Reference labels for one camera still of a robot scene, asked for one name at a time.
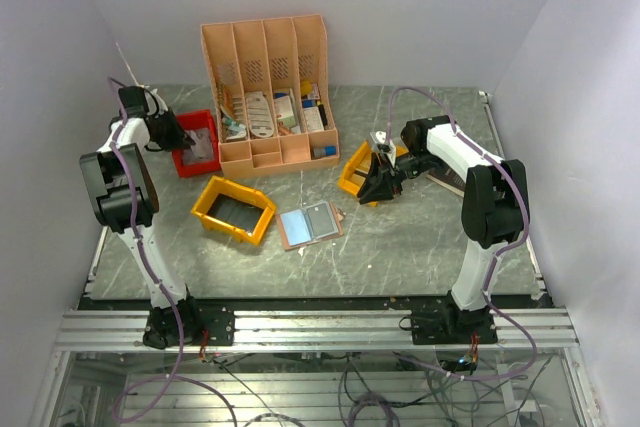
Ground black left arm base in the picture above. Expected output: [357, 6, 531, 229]
[142, 294, 235, 349]

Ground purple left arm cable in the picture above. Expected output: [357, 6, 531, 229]
[107, 76, 211, 427]

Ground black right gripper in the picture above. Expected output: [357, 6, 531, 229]
[357, 150, 443, 204]

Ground black book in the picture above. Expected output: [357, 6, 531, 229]
[426, 167, 465, 197]

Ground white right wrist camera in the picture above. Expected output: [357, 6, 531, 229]
[368, 131, 397, 166]

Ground white box in organizer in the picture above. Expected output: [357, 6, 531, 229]
[274, 94, 299, 128]

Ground yellow bin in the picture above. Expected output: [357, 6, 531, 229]
[191, 176, 276, 245]
[338, 141, 407, 202]

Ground blue grey cylinder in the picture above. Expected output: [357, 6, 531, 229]
[311, 146, 337, 159]

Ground white oval perforated board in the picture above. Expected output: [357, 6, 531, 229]
[245, 91, 276, 139]

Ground pink leather card holder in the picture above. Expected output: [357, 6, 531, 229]
[276, 201, 343, 251]

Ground peach plastic desk organizer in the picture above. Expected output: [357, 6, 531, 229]
[200, 15, 340, 179]

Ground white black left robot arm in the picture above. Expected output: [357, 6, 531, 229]
[79, 77, 194, 309]

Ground black card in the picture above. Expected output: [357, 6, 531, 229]
[305, 202, 337, 239]

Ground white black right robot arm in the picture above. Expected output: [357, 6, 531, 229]
[357, 116, 529, 343]

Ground red plastic bin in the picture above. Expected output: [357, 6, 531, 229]
[172, 110, 221, 178]

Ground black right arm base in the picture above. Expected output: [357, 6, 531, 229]
[398, 309, 498, 345]

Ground cards in red bin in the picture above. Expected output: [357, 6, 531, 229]
[182, 128, 215, 165]

